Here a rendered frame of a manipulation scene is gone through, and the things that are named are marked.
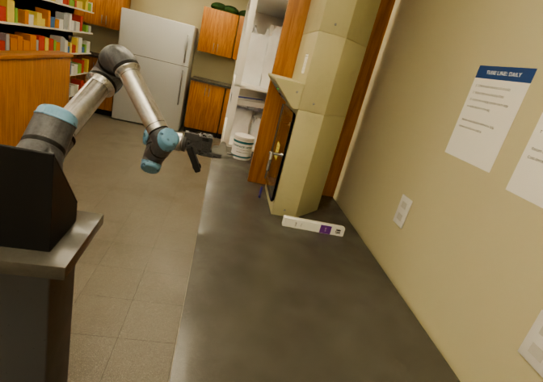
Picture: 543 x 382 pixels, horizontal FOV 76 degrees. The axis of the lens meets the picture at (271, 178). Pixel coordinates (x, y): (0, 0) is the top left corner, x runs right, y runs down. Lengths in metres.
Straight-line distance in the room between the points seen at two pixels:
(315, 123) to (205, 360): 0.97
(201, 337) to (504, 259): 0.74
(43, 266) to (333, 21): 1.22
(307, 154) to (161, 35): 5.13
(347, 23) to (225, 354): 1.17
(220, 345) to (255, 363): 0.09
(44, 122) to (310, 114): 0.91
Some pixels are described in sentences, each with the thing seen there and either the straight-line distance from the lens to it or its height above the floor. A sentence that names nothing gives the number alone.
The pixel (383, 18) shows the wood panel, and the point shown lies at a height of 1.87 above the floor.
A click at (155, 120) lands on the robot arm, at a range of 1.34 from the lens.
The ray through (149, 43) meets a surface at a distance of 6.40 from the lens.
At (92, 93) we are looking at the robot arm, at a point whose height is 1.30.
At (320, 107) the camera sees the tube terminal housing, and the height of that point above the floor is 1.44.
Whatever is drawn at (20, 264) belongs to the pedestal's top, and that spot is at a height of 0.94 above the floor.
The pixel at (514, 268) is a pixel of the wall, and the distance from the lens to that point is 1.01.
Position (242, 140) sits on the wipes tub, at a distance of 2.18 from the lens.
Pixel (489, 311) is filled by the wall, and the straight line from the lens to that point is 1.06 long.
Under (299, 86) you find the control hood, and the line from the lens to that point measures 1.41.
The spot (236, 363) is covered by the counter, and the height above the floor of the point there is 0.94.
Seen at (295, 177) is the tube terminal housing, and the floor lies 1.13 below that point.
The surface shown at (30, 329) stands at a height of 0.67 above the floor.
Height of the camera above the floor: 1.56
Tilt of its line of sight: 18 degrees down
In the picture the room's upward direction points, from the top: 14 degrees clockwise
